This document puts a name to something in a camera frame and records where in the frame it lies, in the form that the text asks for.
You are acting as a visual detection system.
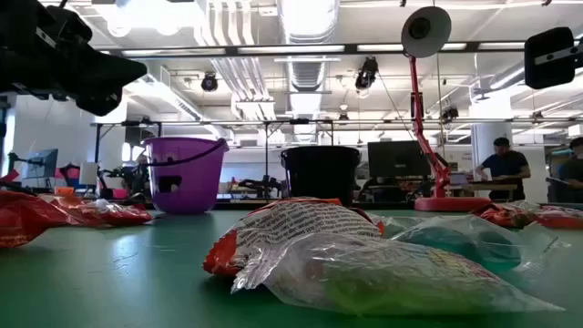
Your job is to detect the black computer monitor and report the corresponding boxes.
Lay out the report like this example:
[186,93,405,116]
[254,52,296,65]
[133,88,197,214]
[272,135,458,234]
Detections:
[367,139,432,179]

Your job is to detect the white round column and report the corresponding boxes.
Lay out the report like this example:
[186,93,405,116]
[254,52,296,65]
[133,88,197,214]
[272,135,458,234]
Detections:
[469,93,515,181]

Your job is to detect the black overhead light bar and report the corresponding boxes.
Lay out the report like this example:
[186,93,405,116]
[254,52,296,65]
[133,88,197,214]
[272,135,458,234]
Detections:
[90,40,529,59]

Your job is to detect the grey computer monitor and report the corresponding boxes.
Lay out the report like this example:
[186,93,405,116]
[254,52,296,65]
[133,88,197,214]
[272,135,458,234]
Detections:
[25,148,59,179]

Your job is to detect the black aluminium table frame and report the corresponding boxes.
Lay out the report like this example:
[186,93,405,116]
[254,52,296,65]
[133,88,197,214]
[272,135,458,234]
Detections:
[0,200,583,213]

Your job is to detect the green table mat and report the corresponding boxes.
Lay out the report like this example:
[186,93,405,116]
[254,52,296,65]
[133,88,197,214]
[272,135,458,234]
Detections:
[0,208,583,328]

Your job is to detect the black bucket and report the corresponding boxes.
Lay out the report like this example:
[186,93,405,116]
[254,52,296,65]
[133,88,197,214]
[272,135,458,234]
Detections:
[280,145,362,209]

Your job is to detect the silver ceiling air duct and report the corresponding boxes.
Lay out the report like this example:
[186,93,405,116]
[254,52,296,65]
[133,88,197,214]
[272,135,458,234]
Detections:
[277,0,341,92]

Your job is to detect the white box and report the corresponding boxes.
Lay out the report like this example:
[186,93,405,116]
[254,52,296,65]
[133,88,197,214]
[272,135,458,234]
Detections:
[79,161,98,187]

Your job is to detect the red desk lamp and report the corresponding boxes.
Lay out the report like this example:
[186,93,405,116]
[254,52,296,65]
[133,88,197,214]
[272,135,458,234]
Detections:
[400,5,494,213]

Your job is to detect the person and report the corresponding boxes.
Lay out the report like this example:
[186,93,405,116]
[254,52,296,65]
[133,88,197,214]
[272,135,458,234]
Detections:
[474,136,532,201]
[557,136,583,204]

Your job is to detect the white ceiling pipes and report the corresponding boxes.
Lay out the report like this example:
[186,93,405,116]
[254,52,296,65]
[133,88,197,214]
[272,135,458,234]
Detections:
[193,0,279,120]

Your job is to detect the orange white printed candy pack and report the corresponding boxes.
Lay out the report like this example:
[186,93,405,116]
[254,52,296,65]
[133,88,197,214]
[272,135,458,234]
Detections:
[202,196,386,278]

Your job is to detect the purple face bucket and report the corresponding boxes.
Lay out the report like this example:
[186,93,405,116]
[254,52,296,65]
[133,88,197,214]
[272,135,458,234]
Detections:
[141,136,230,215]

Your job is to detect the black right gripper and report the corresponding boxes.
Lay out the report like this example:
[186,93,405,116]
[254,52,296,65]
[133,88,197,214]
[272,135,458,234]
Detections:
[524,26,583,90]

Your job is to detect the clear teal candy bag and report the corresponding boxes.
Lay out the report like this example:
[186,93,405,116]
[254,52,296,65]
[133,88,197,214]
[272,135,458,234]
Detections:
[380,213,573,283]

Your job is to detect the wooden desk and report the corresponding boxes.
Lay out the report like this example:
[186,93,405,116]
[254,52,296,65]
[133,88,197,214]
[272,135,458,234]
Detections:
[459,181,518,191]

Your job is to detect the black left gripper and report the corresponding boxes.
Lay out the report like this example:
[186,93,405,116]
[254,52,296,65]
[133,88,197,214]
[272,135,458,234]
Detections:
[0,0,149,118]

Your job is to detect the clear red candy bag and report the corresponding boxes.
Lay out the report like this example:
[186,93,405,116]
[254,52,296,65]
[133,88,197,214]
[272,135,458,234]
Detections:
[471,202,541,229]

